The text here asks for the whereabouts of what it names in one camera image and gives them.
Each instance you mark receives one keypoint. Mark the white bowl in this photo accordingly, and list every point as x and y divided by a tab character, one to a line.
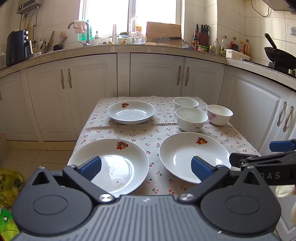
219	115
192	120
185	103

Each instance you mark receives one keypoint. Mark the black gas stove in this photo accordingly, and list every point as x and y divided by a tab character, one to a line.
284	69

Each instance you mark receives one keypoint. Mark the kitchen window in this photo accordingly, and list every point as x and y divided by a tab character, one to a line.
106	14

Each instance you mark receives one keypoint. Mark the yellow plastic bag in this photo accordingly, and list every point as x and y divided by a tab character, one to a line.
10	185

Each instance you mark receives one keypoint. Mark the person's right hand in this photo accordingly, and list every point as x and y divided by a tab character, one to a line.
285	191

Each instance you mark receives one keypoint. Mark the dark soy sauce bottle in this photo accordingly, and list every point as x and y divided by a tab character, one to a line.
195	44

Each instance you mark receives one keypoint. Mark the floral jar with green lid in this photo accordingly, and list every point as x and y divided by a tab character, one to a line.
123	39

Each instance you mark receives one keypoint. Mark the kitchen utensils in holder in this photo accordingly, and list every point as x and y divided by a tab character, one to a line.
49	40

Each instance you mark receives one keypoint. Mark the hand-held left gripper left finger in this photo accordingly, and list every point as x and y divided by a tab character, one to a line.
91	167

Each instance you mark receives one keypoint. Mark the dark kitchen faucet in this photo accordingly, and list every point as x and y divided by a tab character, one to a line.
87	34

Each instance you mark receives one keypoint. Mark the white water heater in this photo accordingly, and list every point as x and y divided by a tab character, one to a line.
30	5

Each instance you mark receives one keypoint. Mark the black air fryer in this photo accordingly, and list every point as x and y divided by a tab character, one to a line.
17	48

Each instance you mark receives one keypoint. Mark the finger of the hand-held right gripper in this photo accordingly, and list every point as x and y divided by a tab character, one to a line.
281	146
266	160

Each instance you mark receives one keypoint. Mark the wooden cutting board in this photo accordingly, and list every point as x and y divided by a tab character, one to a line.
161	30

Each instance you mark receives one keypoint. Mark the black wok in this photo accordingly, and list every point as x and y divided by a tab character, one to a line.
279	55

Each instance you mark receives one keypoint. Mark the glass pitcher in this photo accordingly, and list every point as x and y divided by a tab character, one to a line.
138	39

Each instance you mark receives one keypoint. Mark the cherry print tablecloth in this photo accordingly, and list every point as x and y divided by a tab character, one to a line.
143	136

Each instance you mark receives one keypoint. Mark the white fruit print plate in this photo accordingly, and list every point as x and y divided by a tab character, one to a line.
120	157
131	113
175	153

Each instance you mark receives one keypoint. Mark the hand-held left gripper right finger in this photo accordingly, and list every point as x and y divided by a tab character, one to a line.
201	169

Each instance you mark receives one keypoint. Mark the dark red knife block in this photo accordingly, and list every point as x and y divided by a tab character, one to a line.
203	39

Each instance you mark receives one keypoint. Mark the clear glass bottle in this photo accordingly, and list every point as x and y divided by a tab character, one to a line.
216	47
223	45

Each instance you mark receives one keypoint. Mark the blue wall sticker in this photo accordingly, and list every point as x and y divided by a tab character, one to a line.
293	33

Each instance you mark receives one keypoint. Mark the white plastic tray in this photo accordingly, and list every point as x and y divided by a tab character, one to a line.
235	54

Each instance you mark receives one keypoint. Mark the orange label bottle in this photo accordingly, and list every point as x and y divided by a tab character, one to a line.
138	29

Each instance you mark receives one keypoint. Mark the beige kitchen countertop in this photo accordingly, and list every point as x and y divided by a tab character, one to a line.
150	49

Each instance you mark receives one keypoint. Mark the yellow oil bottle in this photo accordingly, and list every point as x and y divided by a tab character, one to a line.
247	48

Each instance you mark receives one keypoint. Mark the pink cloth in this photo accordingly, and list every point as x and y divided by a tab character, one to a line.
79	26

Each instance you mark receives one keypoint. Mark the small black bowl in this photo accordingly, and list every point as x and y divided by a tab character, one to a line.
58	47

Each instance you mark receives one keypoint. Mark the green seasoning box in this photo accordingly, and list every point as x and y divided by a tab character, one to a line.
203	48

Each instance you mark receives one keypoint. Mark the green package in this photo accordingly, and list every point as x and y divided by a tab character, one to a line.
7	222

